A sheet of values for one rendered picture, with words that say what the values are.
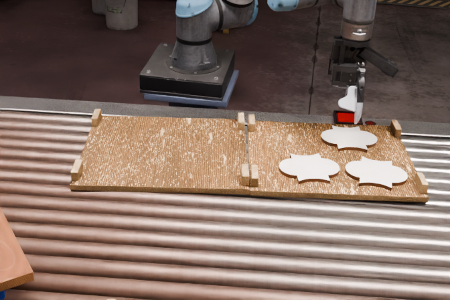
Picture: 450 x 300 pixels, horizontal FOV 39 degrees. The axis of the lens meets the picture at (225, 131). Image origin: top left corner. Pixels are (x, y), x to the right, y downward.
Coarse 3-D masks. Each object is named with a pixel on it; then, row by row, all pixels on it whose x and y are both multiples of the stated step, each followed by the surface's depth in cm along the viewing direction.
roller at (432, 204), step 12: (0, 180) 149; (12, 180) 149; (24, 180) 149; (36, 180) 149; (48, 180) 149; (60, 180) 149; (360, 204) 146; (372, 204) 146; (384, 204) 146; (396, 204) 146; (408, 204) 146; (420, 204) 146; (432, 204) 145; (444, 204) 145
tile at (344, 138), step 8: (336, 128) 170; (344, 128) 170; (352, 128) 171; (328, 136) 166; (336, 136) 166; (344, 136) 166; (352, 136) 167; (360, 136) 167; (368, 136) 167; (328, 144) 164; (336, 144) 163; (344, 144) 163; (352, 144) 163; (360, 144) 163; (368, 144) 163
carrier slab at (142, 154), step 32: (96, 128) 167; (128, 128) 168; (160, 128) 169; (192, 128) 169; (224, 128) 170; (96, 160) 153; (128, 160) 154; (160, 160) 154; (192, 160) 155; (224, 160) 155; (192, 192) 145; (224, 192) 145
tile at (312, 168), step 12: (300, 156) 156; (312, 156) 157; (288, 168) 151; (300, 168) 151; (312, 168) 152; (324, 168) 152; (336, 168) 152; (300, 180) 147; (312, 180) 148; (324, 180) 148
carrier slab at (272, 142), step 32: (256, 128) 171; (288, 128) 171; (320, 128) 172; (384, 128) 174; (256, 160) 156; (352, 160) 158; (384, 160) 158; (256, 192) 144; (288, 192) 144; (320, 192) 144; (352, 192) 145; (384, 192) 145; (416, 192) 146
